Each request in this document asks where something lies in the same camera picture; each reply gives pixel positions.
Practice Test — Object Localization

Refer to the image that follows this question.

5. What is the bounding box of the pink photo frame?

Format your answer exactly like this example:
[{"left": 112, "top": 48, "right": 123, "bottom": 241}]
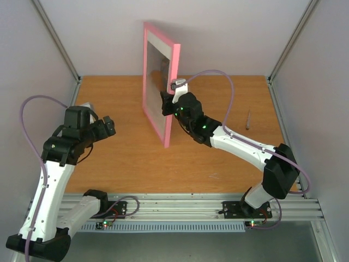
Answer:
[{"left": 142, "top": 22, "right": 181, "bottom": 148}]

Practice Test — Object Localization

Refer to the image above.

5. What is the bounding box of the clear plastic screwdriver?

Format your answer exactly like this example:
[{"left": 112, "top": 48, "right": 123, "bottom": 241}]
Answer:
[{"left": 245, "top": 110, "right": 251, "bottom": 130}]

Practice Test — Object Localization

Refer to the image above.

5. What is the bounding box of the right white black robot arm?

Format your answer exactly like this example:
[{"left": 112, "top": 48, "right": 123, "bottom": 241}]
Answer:
[{"left": 160, "top": 91, "right": 299, "bottom": 218}]

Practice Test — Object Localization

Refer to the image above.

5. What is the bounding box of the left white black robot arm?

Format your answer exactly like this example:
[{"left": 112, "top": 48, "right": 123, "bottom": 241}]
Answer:
[{"left": 6, "top": 106, "right": 116, "bottom": 261}]

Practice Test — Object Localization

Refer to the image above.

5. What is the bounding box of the landscape photo print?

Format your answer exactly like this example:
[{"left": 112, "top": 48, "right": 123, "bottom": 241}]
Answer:
[{"left": 145, "top": 42, "right": 170, "bottom": 138}]

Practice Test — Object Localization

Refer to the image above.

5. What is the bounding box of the left small circuit board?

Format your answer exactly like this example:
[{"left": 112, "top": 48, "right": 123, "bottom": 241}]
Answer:
[{"left": 95, "top": 221, "right": 113, "bottom": 230}]

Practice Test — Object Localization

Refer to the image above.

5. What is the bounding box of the small circuit board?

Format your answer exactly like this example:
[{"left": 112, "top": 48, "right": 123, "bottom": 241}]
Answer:
[
  {"left": 245, "top": 220, "right": 263, "bottom": 228},
  {"left": 95, "top": 221, "right": 113, "bottom": 230}
]

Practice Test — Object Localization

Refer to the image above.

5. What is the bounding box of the right small circuit board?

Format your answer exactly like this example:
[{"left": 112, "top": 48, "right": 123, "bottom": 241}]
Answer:
[{"left": 245, "top": 220, "right": 263, "bottom": 228}]

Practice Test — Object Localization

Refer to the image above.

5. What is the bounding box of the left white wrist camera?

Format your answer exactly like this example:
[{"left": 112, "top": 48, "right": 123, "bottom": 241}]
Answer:
[{"left": 81, "top": 102, "right": 99, "bottom": 123}]

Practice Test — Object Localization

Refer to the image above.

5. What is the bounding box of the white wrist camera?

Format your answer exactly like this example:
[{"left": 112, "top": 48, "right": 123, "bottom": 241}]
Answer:
[
  {"left": 81, "top": 102, "right": 99, "bottom": 123},
  {"left": 171, "top": 78, "right": 188, "bottom": 104}
]

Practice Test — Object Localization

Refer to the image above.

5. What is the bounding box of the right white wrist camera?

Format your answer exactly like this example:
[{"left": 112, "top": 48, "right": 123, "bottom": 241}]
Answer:
[{"left": 171, "top": 78, "right": 188, "bottom": 104}]

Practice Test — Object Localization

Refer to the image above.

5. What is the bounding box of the left aluminium corner post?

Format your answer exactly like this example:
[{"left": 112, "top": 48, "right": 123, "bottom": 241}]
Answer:
[{"left": 31, "top": 0, "right": 81, "bottom": 83}]

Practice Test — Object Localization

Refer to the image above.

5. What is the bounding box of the aluminium corner post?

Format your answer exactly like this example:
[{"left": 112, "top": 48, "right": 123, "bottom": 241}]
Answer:
[
  {"left": 267, "top": 0, "right": 320, "bottom": 84},
  {"left": 31, "top": 0, "right": 81, "bottom": 83}
]

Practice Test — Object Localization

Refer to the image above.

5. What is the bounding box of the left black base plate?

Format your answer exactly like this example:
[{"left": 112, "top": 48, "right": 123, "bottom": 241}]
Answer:
[{"left": 102, "top": 201, "right": 127, "bottom": 219}]

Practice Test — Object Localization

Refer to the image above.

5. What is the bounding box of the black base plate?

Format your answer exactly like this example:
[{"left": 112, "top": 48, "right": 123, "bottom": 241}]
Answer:
[
  {"left": 219, "top": 201, "right": 273, "bottom": 219},
  {"left": 102, "top": 201, "right": 127, "bottom": 219}
]

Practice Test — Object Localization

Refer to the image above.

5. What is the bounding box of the grey slotted cable duct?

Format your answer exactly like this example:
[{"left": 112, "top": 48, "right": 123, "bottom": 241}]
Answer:
[{"left": 78, "top": 221, "right": 245, "bottom": 234}]

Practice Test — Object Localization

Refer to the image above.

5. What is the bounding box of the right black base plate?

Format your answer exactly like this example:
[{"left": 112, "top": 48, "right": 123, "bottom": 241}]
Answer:
[{"left": 219, "top": 201, "right": 273, "bottom": 219}]

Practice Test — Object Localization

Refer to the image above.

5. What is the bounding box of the aluminium rail base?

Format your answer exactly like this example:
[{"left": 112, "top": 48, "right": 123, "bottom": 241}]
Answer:
[{"left": 24, "top": 193, "right": 325, "bottom": 222}]

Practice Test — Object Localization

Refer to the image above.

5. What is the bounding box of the right aluminium corner post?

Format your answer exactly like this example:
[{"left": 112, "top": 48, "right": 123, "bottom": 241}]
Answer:
[{"left": 267, "top": 0, "right": 320, "bottom": 84}]

